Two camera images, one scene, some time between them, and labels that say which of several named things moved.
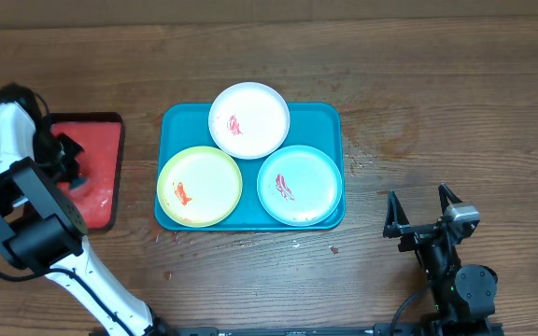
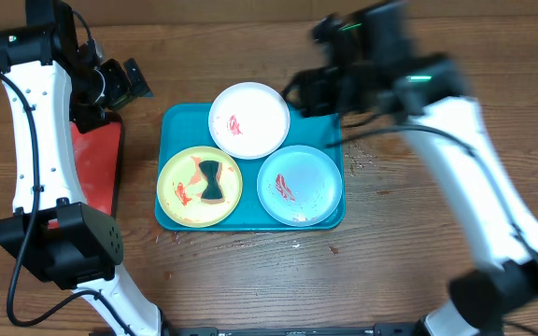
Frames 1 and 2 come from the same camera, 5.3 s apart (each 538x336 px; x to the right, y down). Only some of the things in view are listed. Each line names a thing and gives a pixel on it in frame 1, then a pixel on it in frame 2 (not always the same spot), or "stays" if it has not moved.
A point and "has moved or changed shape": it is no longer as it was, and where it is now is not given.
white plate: x=249 y=120 stays
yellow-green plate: x=199 y=187 stays
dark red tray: x=100 y=136 stays
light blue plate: x=299 y=186 stays
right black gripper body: x=418 y=235 to x=349 y=96
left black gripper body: x=58 y=154 to x=95 y=90
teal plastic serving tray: x=316 y=125 stays
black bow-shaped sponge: x=76 y=183 has moved or changed shape
